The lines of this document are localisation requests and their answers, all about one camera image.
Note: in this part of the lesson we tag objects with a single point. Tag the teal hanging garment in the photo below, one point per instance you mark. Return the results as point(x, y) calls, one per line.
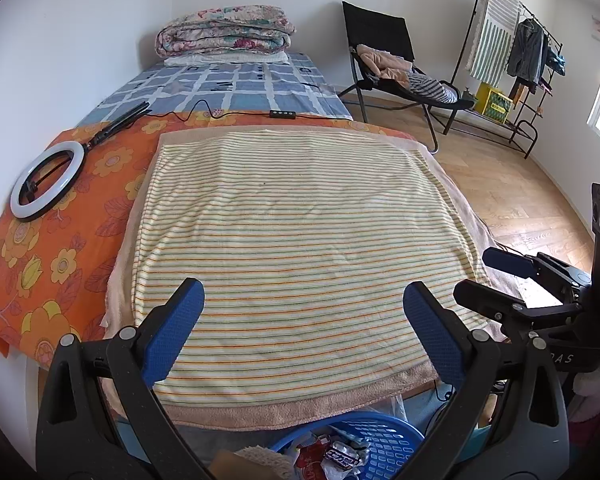
point(557, 60)

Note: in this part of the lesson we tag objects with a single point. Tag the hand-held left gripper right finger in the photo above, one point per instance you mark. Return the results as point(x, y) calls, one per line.
point(430, 335)

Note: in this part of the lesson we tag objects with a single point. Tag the folded floral quilt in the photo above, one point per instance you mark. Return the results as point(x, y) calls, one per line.
point(225, 30)

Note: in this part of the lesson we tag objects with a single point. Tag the folded white cloth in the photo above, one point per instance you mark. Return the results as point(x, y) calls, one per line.
point(225, 59)

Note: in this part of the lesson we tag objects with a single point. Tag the blue plaid bedsheet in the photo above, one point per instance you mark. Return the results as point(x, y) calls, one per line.
point(240, 85)

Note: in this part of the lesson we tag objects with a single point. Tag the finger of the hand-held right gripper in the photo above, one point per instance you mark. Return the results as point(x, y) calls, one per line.
point(495, 302)
point(507, 261)

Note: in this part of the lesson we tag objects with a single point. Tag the black folding chair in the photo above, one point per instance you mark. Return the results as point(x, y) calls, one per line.
point(375, 25)

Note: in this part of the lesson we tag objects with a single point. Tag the blue plastic basket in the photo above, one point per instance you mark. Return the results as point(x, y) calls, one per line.
point(390, 440)

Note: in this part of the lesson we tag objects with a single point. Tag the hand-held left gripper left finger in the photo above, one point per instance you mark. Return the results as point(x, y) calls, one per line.
point(175, 330)

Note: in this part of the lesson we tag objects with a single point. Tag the striped garment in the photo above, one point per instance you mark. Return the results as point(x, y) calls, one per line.
point(432, 87)

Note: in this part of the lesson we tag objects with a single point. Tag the beige fuzzy cloth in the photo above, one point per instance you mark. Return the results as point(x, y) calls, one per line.
point(265, 462)

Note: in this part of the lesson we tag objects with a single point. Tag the black clothes rack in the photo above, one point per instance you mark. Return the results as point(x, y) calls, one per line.
point(522, 132)

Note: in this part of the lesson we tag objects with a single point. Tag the dark hanging jacket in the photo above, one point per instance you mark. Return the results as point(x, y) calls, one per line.
point(527, 52)

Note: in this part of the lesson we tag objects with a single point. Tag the yellow box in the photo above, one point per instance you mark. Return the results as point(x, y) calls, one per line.
point(495, 102)

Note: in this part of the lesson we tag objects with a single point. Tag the orange floral sheet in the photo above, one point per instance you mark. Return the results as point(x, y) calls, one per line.
point(55, 260)

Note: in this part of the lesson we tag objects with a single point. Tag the small potted plant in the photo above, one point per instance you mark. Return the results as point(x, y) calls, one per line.
point(467, 96)

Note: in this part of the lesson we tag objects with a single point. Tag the chocolate bar wrapper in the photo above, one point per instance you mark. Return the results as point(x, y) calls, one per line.
point(347, 456)

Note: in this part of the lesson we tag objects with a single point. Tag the black tripod stand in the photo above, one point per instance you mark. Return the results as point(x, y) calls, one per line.
point(120, 122)

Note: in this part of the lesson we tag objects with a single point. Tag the hanging green striped towel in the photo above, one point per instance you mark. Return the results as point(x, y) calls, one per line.
point(492, 30)

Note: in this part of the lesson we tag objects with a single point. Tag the peach cloth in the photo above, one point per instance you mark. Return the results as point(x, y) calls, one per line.
point(382, 62)

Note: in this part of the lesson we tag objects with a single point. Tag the person's right forearm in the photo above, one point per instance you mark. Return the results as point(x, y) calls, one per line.
point(597, 390)

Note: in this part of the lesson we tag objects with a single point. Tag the brown cardboard piece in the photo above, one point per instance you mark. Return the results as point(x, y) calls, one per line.
point(232, 467)

